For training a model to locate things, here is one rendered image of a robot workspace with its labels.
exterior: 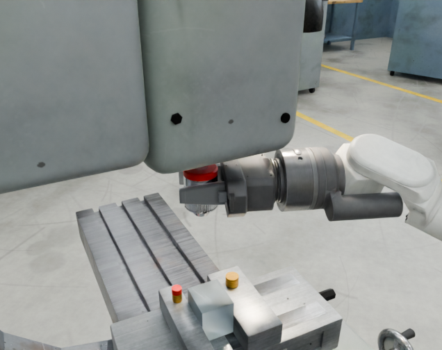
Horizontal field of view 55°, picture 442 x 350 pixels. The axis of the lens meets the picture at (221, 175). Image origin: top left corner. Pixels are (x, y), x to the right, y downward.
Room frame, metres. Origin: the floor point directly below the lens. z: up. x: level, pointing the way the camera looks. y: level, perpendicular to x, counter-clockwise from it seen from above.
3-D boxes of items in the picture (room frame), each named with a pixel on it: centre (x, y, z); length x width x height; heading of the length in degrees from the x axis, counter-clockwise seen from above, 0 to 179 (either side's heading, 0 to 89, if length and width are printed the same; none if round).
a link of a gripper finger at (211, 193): (0.48, 0.02, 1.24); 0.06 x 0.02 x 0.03; 96
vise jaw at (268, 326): (0.52, -0.03, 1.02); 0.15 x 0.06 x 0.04; 25
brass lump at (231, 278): (0.55, -0.02, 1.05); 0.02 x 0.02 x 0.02
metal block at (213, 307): (0.49, 0.02, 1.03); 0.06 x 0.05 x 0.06; 25
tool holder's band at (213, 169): (0.52, 0.03, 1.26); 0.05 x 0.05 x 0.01
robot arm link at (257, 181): (0.52, -0.06, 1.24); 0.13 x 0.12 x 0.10; 6
